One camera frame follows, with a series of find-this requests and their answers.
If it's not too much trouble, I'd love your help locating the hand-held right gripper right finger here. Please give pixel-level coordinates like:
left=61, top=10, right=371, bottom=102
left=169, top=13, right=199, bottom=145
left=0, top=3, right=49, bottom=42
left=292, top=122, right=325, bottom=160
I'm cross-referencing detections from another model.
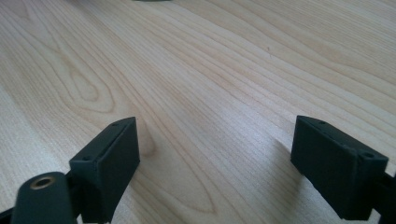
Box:
left=290, top=115, right=390, bottom=221

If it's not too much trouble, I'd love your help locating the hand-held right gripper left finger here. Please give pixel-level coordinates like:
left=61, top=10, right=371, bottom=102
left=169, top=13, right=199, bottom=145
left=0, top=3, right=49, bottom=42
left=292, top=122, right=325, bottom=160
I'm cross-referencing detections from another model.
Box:
left=68, top=116, right=141, bottom=224

